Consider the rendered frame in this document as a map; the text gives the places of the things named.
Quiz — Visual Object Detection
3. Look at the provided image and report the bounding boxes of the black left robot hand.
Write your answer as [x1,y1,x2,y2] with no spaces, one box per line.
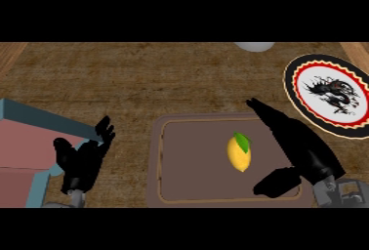
[51,115,116,195]

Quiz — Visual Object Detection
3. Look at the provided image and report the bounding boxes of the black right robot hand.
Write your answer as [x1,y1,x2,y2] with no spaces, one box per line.
[245,98,346,199]

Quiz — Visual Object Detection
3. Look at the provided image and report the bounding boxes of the yellow lemon with green leaf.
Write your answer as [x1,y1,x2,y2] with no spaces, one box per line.
[225,131,253,173]

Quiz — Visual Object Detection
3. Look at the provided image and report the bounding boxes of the dragon print plate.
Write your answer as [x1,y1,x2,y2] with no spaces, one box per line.
[281,53,369,141]

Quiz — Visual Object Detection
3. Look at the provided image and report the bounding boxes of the brown rectangular tray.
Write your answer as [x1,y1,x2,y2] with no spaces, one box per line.
[146,112,320,209]

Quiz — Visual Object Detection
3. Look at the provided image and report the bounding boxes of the pink and teal box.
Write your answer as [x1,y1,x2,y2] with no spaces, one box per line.
[0,98,103,209]

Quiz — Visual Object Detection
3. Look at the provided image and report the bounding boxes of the pale grey round object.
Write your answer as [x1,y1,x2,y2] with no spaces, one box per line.
[231,41,277,53]

